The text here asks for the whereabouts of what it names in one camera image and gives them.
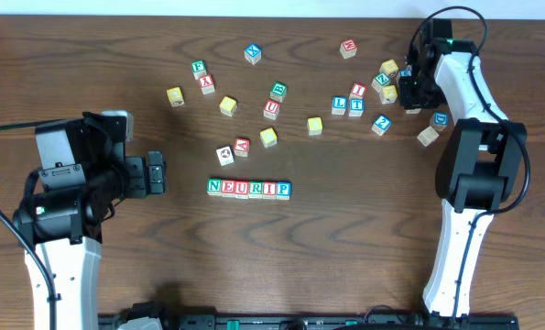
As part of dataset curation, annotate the blue 2 block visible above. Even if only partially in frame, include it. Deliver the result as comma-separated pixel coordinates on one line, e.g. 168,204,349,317
372,115,392,136

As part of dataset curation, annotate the red Y block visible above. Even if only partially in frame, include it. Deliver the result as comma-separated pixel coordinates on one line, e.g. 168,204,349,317
198,74,215,94

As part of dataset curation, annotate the red H block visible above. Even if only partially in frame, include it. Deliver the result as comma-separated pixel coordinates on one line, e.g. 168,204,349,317
340,38,358,59

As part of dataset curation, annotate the blue T block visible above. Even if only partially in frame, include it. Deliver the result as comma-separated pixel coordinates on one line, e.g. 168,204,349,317
348,98,365,117

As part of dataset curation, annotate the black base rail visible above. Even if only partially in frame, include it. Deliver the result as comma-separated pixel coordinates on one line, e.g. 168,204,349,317
98,302,519,330

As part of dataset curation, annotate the blue L block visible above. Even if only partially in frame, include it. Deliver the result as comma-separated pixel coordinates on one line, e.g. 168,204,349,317
332,95,348,116

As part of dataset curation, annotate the red u block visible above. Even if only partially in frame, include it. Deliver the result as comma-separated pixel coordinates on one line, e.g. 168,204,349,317
234,181,249,199
263,100,280,120

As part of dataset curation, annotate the plain wood block red 3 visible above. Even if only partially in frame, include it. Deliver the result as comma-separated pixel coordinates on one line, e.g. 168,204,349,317
417,126,440,147

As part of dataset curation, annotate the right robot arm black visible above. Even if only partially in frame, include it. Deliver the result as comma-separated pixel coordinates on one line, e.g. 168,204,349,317
399,16,530,326

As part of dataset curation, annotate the blue P block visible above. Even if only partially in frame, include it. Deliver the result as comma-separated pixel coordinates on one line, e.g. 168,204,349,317
277,181,292,200

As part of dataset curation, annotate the yellow block hammer picture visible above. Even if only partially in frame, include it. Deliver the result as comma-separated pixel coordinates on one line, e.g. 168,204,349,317
379,85,398,105

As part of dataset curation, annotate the green B block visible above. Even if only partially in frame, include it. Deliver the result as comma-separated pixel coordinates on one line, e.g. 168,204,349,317
270,82,288,103

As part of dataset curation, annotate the yellow S block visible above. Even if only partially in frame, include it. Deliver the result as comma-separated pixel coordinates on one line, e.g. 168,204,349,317
405,108,421,115

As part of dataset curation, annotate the white picture block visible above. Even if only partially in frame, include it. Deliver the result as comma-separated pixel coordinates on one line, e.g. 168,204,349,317
216,146,234,166

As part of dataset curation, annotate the yellow block top cluster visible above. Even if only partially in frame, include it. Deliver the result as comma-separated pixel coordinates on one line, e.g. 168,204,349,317
379,60,398,78

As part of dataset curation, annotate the blue 5 block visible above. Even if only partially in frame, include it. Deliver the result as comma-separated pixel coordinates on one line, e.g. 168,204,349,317
397,70,412,79

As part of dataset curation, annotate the yellow O block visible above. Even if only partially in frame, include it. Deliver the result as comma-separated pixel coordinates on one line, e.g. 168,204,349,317
307,116,323,136

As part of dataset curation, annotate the red i block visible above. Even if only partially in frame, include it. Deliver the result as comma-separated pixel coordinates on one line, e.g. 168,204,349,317
263,181,278,200
349,82,367,99

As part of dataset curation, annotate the blue D block lower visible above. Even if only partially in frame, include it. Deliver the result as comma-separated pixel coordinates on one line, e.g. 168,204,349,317
430,112,449,132

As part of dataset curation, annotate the blue X block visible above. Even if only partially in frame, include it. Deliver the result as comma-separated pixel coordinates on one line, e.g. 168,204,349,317
245,44,262,65

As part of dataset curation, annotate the green N block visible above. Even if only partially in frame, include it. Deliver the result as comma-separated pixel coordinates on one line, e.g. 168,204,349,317
206,178,223,196

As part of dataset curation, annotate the green F block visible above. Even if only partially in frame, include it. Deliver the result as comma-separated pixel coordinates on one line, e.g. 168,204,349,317
191,60,207,80

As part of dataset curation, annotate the red E block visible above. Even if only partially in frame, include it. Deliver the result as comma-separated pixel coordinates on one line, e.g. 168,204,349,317
221,180,235,198

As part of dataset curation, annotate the yellow block lower middle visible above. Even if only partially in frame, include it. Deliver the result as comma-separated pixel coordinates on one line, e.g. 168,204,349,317
220,96,237,116

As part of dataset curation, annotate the red A block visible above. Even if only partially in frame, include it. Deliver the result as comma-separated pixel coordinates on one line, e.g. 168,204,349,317
233,137,250,157

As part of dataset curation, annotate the yellow block left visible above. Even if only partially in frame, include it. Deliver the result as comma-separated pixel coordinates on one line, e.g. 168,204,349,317
166,87,185,107

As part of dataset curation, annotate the green Z block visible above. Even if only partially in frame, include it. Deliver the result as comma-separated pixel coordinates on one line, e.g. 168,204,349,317
371,72,391,93

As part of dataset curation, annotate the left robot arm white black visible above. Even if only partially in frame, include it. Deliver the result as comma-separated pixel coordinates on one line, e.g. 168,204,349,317
13,110,167,329

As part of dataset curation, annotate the green R block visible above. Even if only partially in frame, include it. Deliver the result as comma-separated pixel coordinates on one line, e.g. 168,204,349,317
248,181,263,199

